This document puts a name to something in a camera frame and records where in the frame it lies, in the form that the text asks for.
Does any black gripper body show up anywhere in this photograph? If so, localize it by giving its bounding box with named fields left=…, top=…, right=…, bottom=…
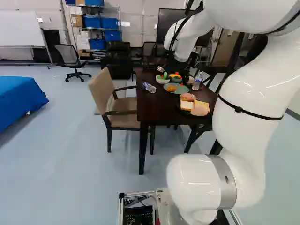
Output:
left=172, top=58, right=190, bottom=74

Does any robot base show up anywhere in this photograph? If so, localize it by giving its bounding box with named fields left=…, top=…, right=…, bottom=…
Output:
left=118, top=188, right=242, bottom=225

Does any green plate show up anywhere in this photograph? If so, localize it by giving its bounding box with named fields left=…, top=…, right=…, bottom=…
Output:
left=163, top=82, right=190, bottom=95

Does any black plate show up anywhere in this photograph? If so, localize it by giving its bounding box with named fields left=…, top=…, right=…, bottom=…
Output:
left=177, top=98, right=212, bottom=118

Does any dark bowl with toy fruit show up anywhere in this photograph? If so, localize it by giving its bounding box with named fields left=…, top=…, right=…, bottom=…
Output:
left=169, top=72, right=183, bottom=83

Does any upright clear water bottle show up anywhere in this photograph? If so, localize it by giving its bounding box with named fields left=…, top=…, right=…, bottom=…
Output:
left=192, top=71, right=203, bottom=91

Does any white bowl with vegetables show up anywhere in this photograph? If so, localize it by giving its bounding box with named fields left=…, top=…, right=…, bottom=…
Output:
left=155, top=71, right=171, bottom=84

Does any round bread bun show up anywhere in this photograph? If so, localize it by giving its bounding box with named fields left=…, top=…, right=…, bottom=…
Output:
left=180, top=92, right=197, bottom=102

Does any lying clear plastic bottle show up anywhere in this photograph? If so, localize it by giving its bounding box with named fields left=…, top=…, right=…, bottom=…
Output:
left=142, top=81, right=157, bottom=94

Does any dark wooden chair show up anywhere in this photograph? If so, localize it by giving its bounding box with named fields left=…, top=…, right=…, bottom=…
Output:
left=204, top=72, right=227, bottom=95

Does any white bread slice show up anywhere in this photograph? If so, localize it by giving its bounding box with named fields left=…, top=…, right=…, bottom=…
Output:
left=180, top=100, right=195, bottom=111

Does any black standing panel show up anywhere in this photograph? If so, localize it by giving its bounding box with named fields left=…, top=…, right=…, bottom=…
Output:
left=157, top=7, right=188, bottom=50

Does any dark brown wooden table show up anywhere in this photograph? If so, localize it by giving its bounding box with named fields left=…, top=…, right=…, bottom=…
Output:
left=133, top=66, right=226, bottom=176

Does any toast slice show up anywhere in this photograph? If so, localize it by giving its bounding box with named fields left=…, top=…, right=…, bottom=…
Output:
left=190, top=99, right=210, bottom=116

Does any black leather armchair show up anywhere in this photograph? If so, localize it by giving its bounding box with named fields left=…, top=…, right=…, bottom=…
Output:
left=100, top=41, right=135, bottom=81

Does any beige wooden armchair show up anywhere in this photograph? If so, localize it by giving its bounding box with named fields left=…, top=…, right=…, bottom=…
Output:
left=88, top=67, right=156, bottom=156

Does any metal shelf with blue bins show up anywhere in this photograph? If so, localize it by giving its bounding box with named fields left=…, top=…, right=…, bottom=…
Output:
left=60, top=0, right=123, bottom=60

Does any black mesh office chair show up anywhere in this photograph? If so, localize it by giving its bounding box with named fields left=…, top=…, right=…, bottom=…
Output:
left=54, top=44, right=92, bottom=83

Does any whiteboard on stand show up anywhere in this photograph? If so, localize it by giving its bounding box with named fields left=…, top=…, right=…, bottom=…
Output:
left=0, top=9, right=54, bottom=69

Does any blue covered bed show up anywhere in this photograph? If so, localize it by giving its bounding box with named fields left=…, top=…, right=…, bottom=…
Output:
left=0, top=75, right=50, bottom=135

